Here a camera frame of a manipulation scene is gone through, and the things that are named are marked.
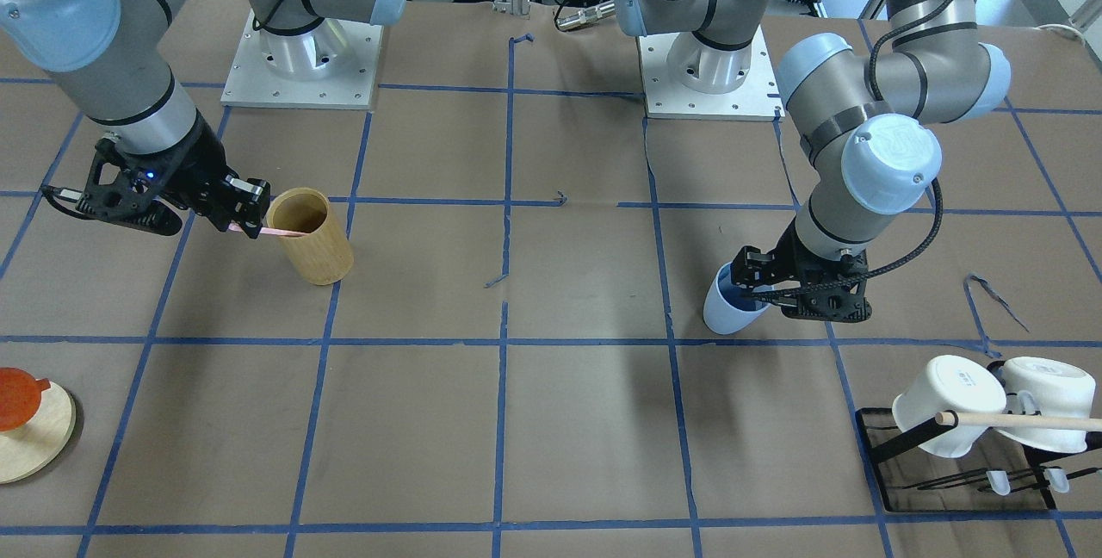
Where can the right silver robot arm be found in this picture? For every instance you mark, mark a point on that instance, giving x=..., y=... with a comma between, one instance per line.
x=104, y=55

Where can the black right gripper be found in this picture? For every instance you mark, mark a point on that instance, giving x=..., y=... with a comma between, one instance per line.
x=193, y=172

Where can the bamboo cylinder holder cup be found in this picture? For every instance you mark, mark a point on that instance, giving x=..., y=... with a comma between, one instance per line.
x=319, y=250

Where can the wooden mug tree stand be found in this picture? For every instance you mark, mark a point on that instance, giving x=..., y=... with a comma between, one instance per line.
x=28, y=449

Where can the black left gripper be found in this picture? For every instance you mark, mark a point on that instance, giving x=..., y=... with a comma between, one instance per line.
x=789, y=263

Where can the orange mug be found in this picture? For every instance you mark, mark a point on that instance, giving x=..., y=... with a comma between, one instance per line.
x=21, y=397

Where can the white mug outer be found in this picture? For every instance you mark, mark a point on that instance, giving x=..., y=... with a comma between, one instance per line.
x=1058, y=389

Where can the light blue plastic cup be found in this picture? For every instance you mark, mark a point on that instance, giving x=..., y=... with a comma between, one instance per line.
x=727, y=309

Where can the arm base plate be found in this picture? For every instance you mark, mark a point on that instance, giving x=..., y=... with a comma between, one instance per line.
x=332, y=67
x=683, y=79

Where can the black wire mug rack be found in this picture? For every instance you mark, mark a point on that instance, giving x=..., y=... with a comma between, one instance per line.
x=932, y=468

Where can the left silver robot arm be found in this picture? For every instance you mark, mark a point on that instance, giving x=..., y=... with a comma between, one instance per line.
x=865, y=127

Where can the wooden rack rod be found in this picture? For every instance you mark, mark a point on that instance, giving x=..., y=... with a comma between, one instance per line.
x=992, y=420

